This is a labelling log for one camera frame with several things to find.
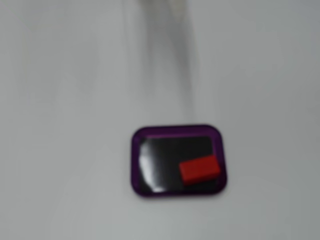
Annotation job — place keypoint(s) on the red textured cube block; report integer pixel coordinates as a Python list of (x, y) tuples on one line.
[(200, 170)]

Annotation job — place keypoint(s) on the purple metal tray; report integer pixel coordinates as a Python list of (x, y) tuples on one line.
[(135, 160)]

